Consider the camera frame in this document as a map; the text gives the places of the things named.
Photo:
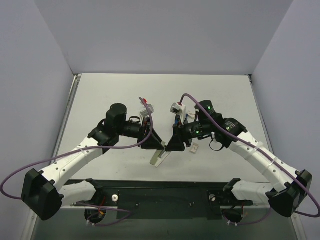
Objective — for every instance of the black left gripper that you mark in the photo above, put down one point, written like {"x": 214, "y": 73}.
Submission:
{"x": 146, "y": 135}

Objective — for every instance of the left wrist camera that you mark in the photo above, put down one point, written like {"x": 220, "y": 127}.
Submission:
{"x": 145, "y": 112}

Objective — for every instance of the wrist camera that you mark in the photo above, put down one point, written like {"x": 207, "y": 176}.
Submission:
{"x": 145, "y": 112}
{"x": 180, "y": 111}

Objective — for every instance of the beige white stapler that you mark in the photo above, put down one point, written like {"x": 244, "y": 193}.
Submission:
{"x": 159, "y": 156}

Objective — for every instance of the white staple box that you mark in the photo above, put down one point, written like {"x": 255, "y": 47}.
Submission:
{"x": 191, "y": 115}

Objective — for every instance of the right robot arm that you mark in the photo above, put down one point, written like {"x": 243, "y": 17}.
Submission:
{"x": 286, "y": 187}

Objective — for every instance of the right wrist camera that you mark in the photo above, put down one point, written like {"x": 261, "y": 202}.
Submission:
{"x": 180, "y": 111}

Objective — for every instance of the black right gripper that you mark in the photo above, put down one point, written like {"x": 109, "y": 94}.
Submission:
{"x": 180, "y": 135}

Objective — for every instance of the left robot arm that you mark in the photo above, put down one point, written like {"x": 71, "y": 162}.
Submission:
{"x": 45, "y": 191}

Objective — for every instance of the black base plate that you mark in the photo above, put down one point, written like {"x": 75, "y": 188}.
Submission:
{"x": 164, "y": 200}

